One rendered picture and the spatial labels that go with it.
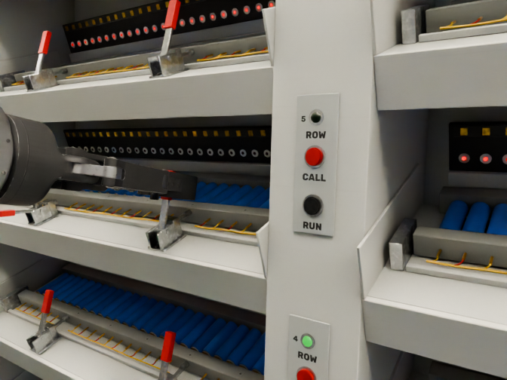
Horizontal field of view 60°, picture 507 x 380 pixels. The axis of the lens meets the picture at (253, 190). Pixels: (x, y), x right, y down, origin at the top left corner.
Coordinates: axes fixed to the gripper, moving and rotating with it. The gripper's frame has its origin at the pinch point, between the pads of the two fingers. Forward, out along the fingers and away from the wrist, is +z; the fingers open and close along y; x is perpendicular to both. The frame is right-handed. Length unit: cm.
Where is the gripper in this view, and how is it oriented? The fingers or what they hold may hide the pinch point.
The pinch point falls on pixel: (168, 185)
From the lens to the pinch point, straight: 53.3
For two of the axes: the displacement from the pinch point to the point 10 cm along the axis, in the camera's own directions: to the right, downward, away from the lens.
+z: 5.5, 1.0, 8.3
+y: 8.3, 0.7, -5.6
